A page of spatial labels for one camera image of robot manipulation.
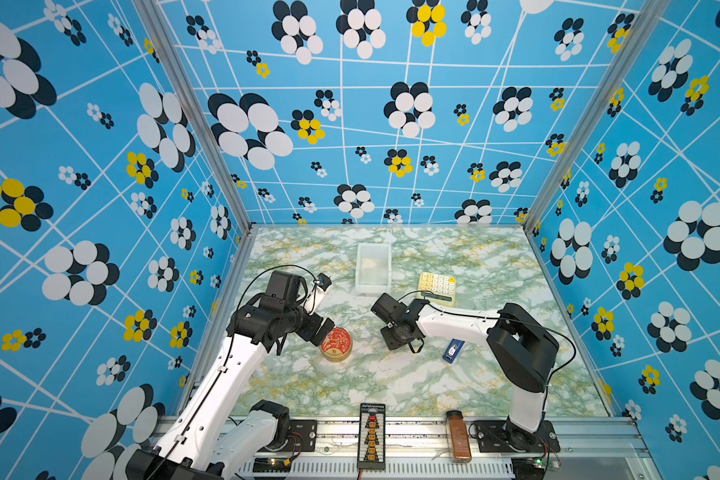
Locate red lid round tin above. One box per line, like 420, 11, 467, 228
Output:
320, 328, 353, 363

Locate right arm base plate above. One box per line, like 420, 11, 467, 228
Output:
470, 420, 561, 454

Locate brown spice bottle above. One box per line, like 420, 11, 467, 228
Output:
446, 410, 472, 463

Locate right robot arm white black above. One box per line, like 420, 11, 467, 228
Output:
371, 293, 559, 451

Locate black power strip orange plugs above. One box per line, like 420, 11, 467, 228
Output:
357, 402, 386, 472

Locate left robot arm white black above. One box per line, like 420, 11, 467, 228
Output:
124, 265, 334, 479

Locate white translucent plastic bin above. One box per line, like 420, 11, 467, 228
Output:
355, 243, 392, 295

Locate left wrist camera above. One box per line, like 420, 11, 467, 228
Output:
313, 273, 332, 294

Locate aluminium front rail frame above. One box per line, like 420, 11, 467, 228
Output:
236, 415, 661, 479

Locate yellow calculator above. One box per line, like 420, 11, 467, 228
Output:
417, 272, 456, 307

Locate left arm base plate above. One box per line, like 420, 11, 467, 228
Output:
260, 419, 318, 453

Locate blue black stapler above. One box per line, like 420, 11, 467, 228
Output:
442, 339, 465, 364

